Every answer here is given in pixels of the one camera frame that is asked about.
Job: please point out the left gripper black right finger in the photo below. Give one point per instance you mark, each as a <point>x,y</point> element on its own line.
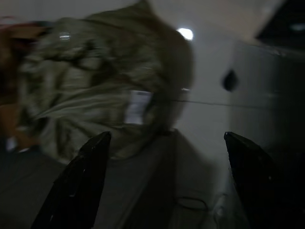
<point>259,186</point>

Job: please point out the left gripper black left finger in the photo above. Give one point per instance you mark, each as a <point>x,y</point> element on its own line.
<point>78,186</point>

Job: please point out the green leafy vegetables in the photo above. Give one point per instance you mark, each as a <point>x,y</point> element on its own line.
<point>95,83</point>

